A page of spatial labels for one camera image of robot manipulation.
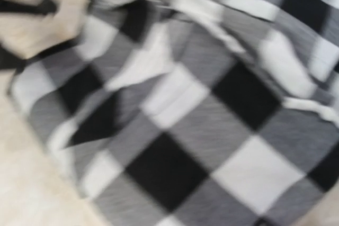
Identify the black white checked shirt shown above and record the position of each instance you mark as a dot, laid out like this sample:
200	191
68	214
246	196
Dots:
192	112

